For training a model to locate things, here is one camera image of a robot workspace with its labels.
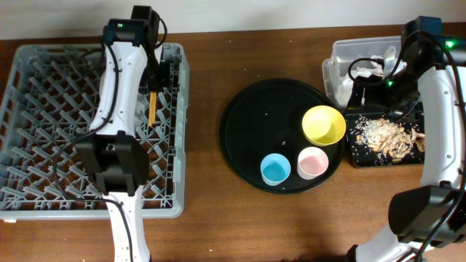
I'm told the white tissue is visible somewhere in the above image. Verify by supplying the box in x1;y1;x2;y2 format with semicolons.
335;46;398;108

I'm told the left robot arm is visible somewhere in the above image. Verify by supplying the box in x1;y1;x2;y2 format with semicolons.
75;18;165;261

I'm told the pink cup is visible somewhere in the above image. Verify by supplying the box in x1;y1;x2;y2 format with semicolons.
297;147;329;180

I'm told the black rectangular bin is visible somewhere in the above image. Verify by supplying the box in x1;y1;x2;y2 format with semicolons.
344;112;424;167

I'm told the grey plastic dishwasher rack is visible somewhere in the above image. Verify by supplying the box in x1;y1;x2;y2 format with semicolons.
1;43;190;222

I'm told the yellow bowl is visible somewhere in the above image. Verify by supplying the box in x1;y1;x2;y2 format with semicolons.
301;106;347;146

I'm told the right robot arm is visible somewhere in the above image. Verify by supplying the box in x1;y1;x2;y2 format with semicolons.
347;16;465;261

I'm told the peanut shells and rice waste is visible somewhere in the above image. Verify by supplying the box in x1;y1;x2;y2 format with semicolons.
350;116;425;164

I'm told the blue cup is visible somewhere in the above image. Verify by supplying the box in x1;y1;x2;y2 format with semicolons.
260;153;291;186

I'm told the clear plastic bin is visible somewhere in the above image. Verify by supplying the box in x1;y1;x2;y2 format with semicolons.
322;36;401;111

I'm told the round black tray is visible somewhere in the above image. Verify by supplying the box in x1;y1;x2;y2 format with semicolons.
219;79;345;194

